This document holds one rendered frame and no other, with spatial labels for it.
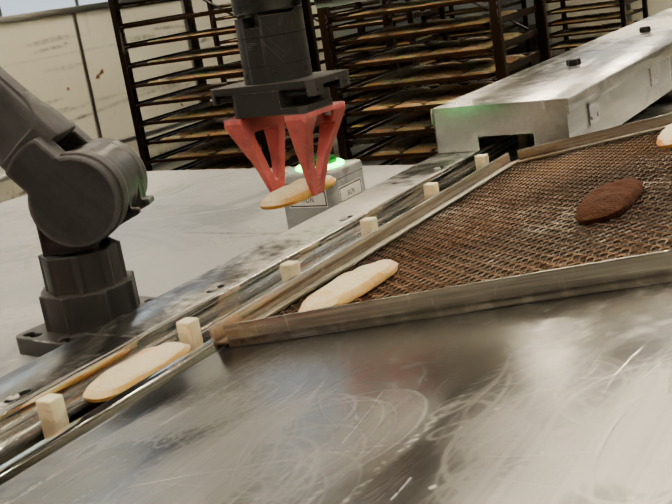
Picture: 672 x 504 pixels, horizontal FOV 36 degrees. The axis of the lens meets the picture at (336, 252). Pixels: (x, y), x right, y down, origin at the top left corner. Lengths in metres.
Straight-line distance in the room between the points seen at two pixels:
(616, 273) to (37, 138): 0.53
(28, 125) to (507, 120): 0.62
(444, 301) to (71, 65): 6.40
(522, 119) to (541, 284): 0.76
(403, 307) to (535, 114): 0.73
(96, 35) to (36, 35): 0.52
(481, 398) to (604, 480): 0.10
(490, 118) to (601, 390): 0.92
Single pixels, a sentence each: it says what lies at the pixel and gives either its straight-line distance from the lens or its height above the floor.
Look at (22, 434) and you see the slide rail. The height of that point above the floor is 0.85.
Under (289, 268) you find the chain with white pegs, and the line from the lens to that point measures 0.87.
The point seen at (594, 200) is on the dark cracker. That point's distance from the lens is 0.68.
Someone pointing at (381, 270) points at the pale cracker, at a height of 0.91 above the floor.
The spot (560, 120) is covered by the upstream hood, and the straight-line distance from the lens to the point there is 1.26.
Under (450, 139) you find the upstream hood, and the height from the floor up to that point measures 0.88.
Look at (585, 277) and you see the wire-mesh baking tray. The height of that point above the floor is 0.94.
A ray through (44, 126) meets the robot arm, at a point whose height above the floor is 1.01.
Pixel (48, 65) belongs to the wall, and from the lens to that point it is 6.77.
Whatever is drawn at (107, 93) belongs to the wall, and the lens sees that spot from 7.10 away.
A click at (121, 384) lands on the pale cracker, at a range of 0.71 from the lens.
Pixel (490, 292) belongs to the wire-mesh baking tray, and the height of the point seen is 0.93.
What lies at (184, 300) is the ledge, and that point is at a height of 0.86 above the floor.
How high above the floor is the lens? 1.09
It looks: 14 degrees down
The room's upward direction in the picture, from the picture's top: 9 degrees counter-clockwise
